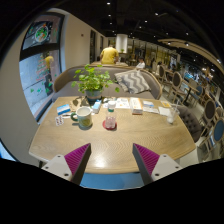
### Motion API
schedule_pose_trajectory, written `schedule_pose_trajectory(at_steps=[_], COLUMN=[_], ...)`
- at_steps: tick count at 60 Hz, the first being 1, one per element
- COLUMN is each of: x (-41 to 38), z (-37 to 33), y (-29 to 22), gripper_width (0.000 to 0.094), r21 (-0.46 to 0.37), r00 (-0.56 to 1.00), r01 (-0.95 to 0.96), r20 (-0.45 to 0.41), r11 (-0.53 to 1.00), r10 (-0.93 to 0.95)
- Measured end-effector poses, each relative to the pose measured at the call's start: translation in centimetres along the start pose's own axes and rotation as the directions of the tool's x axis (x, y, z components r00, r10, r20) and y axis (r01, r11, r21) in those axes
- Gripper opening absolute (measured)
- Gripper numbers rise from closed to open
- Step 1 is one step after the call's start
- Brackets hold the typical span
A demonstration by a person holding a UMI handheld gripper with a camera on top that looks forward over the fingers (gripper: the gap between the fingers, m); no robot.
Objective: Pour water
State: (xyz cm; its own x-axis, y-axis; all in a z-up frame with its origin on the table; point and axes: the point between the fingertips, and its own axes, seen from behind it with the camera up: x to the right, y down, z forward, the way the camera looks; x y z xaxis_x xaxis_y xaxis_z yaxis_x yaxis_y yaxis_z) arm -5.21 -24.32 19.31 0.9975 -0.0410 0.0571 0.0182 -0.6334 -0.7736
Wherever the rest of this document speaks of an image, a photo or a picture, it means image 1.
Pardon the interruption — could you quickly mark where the grey curved sofa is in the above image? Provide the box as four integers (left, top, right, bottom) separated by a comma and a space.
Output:
52, 64, 163, 103

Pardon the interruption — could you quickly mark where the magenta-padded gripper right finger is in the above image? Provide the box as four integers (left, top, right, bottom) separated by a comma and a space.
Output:
132, 142, 183, 186

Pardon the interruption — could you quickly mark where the grey tufted chair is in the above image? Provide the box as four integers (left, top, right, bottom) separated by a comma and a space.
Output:
176, 104, 204, 143

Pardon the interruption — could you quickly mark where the decorated window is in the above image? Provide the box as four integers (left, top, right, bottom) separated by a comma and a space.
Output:
18, 13, 65, 121

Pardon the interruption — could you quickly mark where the clear plastic cup with straw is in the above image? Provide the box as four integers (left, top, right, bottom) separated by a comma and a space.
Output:
166, 99, 181, 125

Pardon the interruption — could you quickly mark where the group of ceiling lights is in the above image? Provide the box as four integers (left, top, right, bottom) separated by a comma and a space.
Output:
105, 1, 221, 64

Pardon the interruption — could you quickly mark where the upright blue and white carton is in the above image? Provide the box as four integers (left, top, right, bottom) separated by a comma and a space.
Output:
91, 99, 103, 114

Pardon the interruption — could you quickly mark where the blue flat box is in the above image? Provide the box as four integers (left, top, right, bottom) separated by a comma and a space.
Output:
55, 103, 72, 116

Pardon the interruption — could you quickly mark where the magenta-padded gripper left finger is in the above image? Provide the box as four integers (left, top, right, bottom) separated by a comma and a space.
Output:
41, 142, 92, 185

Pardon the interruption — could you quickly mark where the blue seat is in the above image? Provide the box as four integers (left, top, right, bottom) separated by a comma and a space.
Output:
79, 171, 145, 191

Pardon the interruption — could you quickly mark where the clear plastic water bottle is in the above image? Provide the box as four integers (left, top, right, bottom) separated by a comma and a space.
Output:
105, 100, 117, 130

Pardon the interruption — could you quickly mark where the white printed leaflet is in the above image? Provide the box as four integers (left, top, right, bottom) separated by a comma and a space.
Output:
114, 97, 131, 110

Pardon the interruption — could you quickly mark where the small blue and white card box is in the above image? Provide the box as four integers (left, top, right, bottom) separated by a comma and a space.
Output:
142, 100, 155, 108

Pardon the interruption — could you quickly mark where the white mug with green handle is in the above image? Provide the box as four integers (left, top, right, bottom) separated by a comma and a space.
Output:
70, 106, 94, 129

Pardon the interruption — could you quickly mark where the person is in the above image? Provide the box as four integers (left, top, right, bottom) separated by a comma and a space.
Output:
99, 44, 120, 65
135, 56, 146, 70

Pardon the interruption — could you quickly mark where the white paper napkin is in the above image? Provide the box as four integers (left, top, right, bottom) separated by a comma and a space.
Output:
158, 105, 172, 117

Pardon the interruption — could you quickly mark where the potted green leafy plant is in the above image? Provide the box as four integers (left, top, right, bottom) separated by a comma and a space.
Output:
70, 63, 120, 103

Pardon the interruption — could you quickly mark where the group of dining chairs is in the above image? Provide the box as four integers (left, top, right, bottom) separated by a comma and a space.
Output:
156, 63, 224, 158

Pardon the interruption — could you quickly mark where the pill blister pack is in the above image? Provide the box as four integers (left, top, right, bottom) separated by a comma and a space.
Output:
54, 114, 65, 127

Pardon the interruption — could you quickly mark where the grey chevron cushion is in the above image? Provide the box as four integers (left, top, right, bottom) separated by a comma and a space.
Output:
114, 69, 152, 95

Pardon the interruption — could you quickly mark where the white box with orange print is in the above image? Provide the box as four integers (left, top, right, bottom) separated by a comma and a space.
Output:
129, 97, 144, 116

